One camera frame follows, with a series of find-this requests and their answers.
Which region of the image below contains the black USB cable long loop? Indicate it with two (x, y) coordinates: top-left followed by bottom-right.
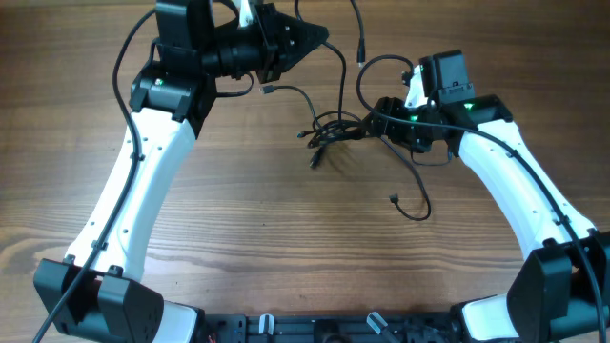
(323, 40), (433, 222)

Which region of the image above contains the black thin USB cable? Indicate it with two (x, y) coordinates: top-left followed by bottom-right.
(260, 0), (367, 130)

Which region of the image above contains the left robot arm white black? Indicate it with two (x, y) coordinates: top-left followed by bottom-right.
(33, 1), (329, 342)

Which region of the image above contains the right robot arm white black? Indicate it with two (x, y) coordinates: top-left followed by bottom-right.
(367, 50), (609, 342)

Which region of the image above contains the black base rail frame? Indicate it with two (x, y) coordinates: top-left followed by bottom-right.
(193, 313), (472, 343)

